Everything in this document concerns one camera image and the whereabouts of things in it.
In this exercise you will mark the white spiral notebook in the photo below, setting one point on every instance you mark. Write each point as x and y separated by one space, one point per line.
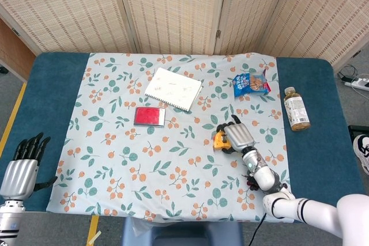
173 89

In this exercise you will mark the black and white sneaker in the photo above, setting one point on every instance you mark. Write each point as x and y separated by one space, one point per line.
361 151

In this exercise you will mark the black box on floor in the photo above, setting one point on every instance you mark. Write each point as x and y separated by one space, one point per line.
359 130

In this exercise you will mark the blue biscuit snack packet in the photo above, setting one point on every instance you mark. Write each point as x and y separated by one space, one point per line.
249 84

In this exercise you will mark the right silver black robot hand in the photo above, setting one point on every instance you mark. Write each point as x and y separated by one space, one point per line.
239 136

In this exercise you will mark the bunch of purple grapes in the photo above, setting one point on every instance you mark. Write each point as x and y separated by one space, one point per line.
252 185

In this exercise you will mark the tea bottle with white label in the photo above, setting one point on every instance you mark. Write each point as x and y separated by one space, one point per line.
296 109

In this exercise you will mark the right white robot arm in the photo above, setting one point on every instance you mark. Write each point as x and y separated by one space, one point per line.
288 200

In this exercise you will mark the red ink pad box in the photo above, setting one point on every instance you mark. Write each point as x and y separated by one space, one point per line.
148 116

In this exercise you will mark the white power strip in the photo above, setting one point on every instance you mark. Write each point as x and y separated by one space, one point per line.
360 84

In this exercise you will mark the bamboo folding screen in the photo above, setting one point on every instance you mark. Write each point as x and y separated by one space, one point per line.
173 9

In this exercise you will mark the brown wooden cabinet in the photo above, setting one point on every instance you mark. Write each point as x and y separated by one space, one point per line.
14 53

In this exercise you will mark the beige paper strip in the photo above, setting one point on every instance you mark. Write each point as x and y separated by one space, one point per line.
94 237

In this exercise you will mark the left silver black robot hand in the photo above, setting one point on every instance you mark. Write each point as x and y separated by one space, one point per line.
20 178

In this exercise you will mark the yellow tape measure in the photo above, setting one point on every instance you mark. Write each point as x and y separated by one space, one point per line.
220 140

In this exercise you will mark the floral leaf print tablecloth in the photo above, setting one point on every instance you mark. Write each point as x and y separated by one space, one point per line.
144 156

